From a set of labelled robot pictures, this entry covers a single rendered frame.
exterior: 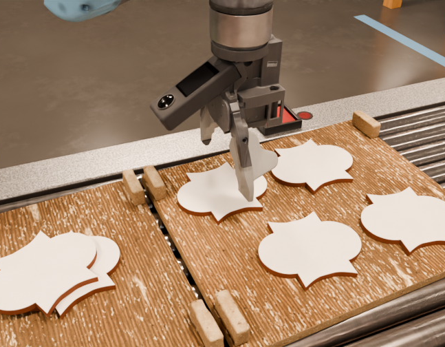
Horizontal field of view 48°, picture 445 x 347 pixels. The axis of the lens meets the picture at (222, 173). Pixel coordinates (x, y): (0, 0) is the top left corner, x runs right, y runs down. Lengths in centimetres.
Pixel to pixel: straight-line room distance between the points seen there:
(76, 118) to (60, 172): 198
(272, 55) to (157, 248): 29
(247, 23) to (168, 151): 36
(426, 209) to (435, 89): 44
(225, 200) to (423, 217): 28
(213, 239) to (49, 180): 31
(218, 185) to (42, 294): 29
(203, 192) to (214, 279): 16
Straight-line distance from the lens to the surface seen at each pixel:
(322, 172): 80
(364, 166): 84
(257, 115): 67
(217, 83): 63
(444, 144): 97
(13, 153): 266
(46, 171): 88
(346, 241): 69
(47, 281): 64
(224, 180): 76
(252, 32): 60
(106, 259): 66
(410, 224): 74
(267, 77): 66
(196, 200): 73
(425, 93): 114
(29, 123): 287
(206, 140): 77
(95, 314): 62
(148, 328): 60
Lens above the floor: 142
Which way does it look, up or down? 38 degrees down
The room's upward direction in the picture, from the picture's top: straight up
